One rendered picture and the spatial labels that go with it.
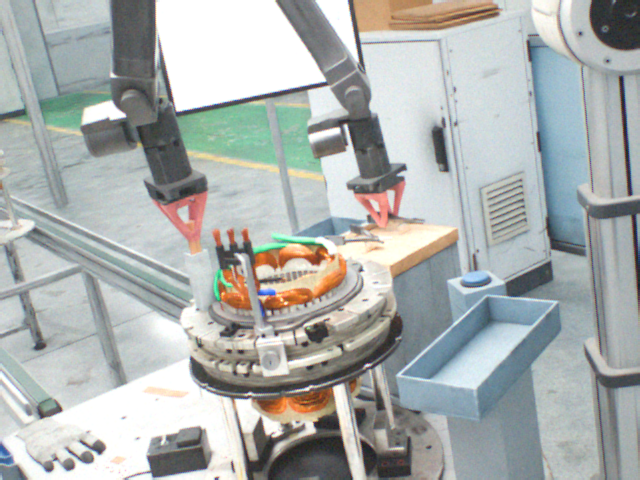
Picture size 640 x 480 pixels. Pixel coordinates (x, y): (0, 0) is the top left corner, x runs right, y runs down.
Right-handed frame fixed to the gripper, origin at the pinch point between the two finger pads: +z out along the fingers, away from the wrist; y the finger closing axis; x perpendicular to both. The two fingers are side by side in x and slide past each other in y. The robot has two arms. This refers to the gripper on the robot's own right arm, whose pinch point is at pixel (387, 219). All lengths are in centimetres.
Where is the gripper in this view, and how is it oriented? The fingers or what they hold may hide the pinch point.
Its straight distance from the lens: 159.7
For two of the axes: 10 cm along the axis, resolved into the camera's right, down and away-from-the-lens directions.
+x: 6.9, 0.6, -7.2
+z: 2.6, 9.1, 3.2
